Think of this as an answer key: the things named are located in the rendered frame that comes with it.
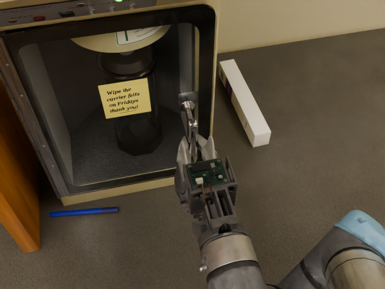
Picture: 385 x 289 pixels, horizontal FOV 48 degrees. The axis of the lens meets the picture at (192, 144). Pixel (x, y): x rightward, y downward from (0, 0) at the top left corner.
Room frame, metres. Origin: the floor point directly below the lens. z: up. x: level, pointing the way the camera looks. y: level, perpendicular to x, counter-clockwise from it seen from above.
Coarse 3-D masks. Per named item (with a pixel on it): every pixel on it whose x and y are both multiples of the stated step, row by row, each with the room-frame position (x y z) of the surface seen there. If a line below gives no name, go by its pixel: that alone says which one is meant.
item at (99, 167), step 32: (0, 32) 0.45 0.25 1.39; (32, 32) 0.46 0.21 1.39; (64, 32) 0.46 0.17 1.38; (96, 32) 0.47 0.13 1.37; (128, 32) 0.48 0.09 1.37; (160, 32) 0.49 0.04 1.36; (192, 32) 0.50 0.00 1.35; (32, 64) 0.45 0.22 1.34; (64, 64) 0.46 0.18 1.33; (96, 64) 0.47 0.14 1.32; (128, 64) 0.48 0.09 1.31; (160, 64) 0.49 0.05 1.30; (192, 64) 0.50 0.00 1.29; (32, 96) 0.45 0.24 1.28; (64, 96) 0.46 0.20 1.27; (96, 96) 0.47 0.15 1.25; (160, 96) 0.49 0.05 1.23; (192, 96) 0.50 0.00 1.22; (64, 128) 0.46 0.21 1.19; (96, 128) 0.47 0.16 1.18; (128, 128) 0.48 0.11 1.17; (160, 128) 0.49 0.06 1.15; (64, 160) 0.45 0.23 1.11; (96, 160) 0.46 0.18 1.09; (128, 160) 0.48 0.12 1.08; (160, 160) 0.49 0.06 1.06; (192, 160) 0.50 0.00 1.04
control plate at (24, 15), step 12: (84, 0) 0.40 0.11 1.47; (96, 0) 0.40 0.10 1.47; (108, 0) 0.41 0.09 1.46; (132, 0) 0.43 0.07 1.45; (144, 0) 0.44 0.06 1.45; (156, 0) 0.45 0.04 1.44; (0, 12) 0.38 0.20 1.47; (12, 12) 0.39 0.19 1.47; (24, 12) 0.39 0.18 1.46; (36, 12) 0.40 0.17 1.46; (48, 12) 0.41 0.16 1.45; (60, 12) 0.42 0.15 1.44; (84, 12) 0.44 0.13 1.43; (96, 12) 0.45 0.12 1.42; (0, 24) 0.42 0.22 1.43; (12, 24) 0.43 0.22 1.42
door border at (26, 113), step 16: (112, 16) 0.49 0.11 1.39; (0, 48) 0.45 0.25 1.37; (0, 64) 0.44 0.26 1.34; (16, 80) 0.45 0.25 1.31; (16, 96) 0.44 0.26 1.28; (16, 112) 0.44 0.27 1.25; (32, 112) 0.45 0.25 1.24; (32, 128) 0.44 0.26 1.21; (48, 144) 0.45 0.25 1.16; (48, 160) 0.44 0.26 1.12; (48, 176) 0.44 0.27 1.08; (64, 192) 0.44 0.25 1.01
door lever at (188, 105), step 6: (186, 102) 0.50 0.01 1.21; (192, 102) 0.50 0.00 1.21; (180, 108) 0.50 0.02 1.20; (186, 108) 0.49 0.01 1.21; (192, 108) 0.50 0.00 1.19; (186, 114) 0.48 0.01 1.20; (192, 114) 0.48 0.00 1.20; (192, 120) 0.46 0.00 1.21; (192, 126) 0.45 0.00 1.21; (192, 132) 0.45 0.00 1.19; (192, 138) 0.45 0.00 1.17; (192, 144) 0.45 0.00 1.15; (192, 150) 0.45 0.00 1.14
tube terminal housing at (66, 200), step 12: (204, 0) 0.52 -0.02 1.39; (216, 0) 0.52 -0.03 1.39; (120, 12) 0.49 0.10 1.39; (132, 12) 0.50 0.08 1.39; (216, 12) 0.52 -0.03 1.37; (24, 24) 0.47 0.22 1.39; (36, 24) 0.47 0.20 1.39; (48, 24) 0.47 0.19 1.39; (216, 36) 0.52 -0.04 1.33; (216, 48) 0.52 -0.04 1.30; (216, 60) 0.52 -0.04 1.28; (156, 180) 0.50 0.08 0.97; (168, 180) 0.50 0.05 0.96; (96, 192) 0.47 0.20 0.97; (108, 192) 0.47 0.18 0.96; (120, 192) 0.48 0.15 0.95; (132, 192) 0.49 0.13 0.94; (72, 204) 0.46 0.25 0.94
